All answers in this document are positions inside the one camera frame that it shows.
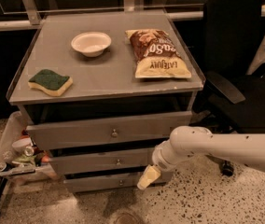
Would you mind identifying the green yellow sponge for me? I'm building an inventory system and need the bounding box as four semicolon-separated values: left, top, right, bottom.
28;69;73;97

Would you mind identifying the grey top drawer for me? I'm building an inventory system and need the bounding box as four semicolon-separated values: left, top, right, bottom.
27;111;192;149

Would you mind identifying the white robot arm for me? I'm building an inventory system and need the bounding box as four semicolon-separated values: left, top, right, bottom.
137;126;265;224

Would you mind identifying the white cup in bin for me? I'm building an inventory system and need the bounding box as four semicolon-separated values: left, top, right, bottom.
12;137;33;153

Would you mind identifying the clear plastic bin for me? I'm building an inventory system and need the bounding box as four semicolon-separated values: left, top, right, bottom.
0;111;58;184

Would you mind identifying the black office chair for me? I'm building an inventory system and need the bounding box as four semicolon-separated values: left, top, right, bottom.
194;0;265;172

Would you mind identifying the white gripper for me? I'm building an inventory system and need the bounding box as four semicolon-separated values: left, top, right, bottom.
137;146;173;190

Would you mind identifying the metal railing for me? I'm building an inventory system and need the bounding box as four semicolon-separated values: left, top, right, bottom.
0;0;265;34

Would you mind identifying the white bowl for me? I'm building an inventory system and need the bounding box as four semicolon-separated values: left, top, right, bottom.
71;32;111;58

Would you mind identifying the brown chip bag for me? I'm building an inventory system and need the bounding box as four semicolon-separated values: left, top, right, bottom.
126;29;191;78

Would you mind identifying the grey drawer cabinet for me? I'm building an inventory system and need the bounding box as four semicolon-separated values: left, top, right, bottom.
6;10;206;194

